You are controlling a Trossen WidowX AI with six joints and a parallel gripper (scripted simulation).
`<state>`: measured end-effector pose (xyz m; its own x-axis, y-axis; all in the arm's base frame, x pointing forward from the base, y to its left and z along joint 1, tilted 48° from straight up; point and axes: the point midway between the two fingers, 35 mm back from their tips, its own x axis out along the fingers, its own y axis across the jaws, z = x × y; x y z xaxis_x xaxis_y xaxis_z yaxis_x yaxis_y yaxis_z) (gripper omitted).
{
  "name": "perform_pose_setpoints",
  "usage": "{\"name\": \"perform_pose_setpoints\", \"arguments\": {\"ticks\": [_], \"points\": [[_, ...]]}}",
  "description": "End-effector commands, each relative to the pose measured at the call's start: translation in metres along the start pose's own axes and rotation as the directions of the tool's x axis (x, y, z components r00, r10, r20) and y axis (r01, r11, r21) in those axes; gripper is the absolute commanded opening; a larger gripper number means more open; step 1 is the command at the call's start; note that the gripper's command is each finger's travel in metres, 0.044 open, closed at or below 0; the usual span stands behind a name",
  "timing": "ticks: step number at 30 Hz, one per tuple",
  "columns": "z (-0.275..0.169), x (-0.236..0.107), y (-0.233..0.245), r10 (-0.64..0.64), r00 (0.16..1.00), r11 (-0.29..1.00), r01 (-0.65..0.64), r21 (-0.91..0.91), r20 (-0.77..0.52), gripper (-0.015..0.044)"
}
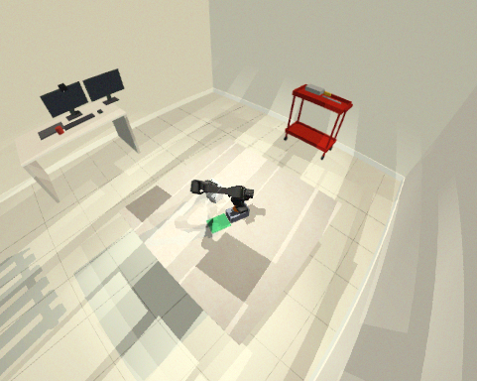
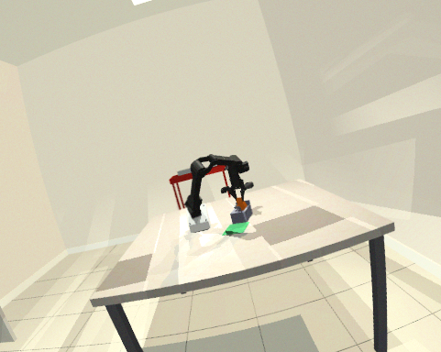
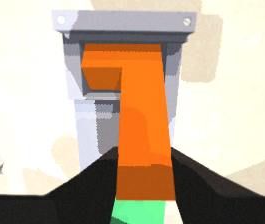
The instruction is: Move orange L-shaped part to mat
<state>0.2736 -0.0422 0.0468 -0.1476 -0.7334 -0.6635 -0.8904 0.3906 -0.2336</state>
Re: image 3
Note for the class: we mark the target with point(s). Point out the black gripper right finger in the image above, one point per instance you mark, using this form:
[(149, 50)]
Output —
[(205, 197)]

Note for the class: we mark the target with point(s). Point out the orange l-shaped part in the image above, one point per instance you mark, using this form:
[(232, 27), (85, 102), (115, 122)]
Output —
[(144, 170)]

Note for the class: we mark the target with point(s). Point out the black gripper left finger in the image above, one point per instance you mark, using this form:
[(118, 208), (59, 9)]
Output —
[(86, 198)]

